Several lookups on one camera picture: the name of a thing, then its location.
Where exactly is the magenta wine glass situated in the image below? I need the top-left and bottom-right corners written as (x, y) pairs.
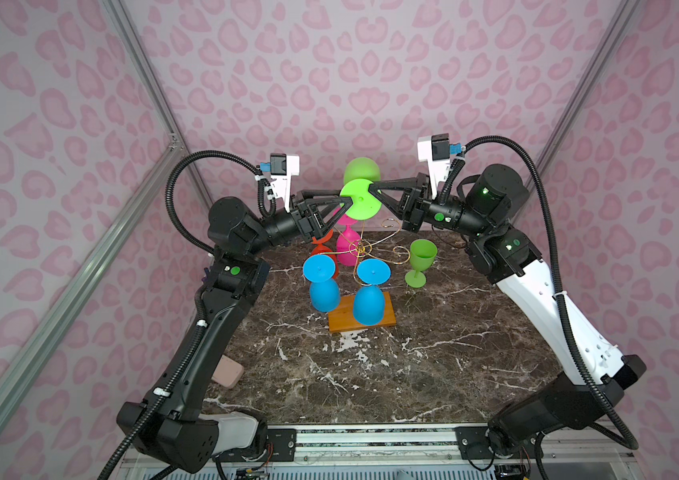
top-left (336, 215), bottom-right (361, 267)

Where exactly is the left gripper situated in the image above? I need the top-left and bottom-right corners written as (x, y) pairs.
top-left (247, 191), bottom-right (351, 263)

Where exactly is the gold wire glass rack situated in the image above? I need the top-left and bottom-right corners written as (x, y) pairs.
top-left (333, 217), bottom-right (411, 287)

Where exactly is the blue wine glass left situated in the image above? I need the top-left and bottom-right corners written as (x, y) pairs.
top-left (302, 254), bottom-right (341, 313)

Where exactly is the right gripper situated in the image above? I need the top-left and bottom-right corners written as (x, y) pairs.
top-left (372, 174), bottom-right (495, 240)

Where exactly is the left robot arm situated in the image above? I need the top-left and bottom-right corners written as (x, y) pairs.
top-left (99, 187), bottom-right (353, 479)

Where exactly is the wooden rack base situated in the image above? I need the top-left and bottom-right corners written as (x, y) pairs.
top-left (328, 292), bottom-right (397, 333)

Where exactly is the red wine glass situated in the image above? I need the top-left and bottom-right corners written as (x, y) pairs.
top-left (310, 232), bottom-right (339, 279)

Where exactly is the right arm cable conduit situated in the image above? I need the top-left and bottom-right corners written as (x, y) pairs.
top-left (440, 134), bottom-right (641, 451)

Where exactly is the pink sponge block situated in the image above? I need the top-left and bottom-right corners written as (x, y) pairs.
top-left (212, 355), bottom-right (244, 389)

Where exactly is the blue wine glass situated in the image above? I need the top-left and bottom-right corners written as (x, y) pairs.
top-left (353, 259), bottom-right (391, 326)
top-left (302, 254), bottom-right (341, 313)

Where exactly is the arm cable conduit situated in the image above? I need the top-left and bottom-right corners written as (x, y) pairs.
top-left (440, 134), bottom-right (641, 451)
top-left (95, 149), bottom-right (277, 480)

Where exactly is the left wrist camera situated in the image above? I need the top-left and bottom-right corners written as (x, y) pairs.
top-left (256, 153), bottom-right (300, 212)

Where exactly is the diagonal aluminium frame bar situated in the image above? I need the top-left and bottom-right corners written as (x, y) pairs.
top-left (0, 143), bottom-right (186, 436)

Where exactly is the blue wine glass front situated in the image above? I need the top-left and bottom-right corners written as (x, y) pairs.
top-left (353, 259), bottom-right (391, 326)

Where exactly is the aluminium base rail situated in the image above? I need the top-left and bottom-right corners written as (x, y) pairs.
top-left (113, 422), bottom-right (647, 480)

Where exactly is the green wine glass front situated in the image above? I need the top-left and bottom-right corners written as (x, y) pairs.
top-left (405, 239), bottom-right (439, 288)

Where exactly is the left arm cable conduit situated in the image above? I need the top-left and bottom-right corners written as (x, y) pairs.
top-left (95, 149), bottom-right (277, 480)

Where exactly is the green wine glass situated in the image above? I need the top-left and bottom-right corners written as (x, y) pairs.
top-left (341, 157), bottom-right (383, 221)
top-left (405, 239), bottom-right (439, 288)

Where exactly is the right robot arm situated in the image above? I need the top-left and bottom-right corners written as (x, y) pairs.
top-left (369, 164), bottom-right (647, 457)

